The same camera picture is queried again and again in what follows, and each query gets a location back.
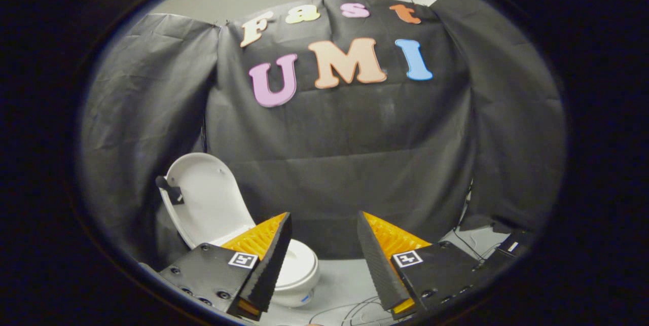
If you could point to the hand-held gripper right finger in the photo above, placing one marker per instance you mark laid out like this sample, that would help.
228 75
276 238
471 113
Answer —
377 270

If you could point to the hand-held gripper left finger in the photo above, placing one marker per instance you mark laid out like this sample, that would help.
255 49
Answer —
268 270

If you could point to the white toilet seat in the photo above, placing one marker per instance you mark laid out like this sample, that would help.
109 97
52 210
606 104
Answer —
304 260

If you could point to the white toilet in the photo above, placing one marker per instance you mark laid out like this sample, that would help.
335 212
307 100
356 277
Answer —
299 293

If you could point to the black flat panel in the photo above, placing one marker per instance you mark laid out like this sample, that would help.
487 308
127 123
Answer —
522 242

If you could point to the white toilet lid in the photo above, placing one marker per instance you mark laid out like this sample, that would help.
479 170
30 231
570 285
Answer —
208 199

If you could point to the black backdrop cloth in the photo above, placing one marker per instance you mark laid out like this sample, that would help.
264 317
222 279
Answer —
355 138

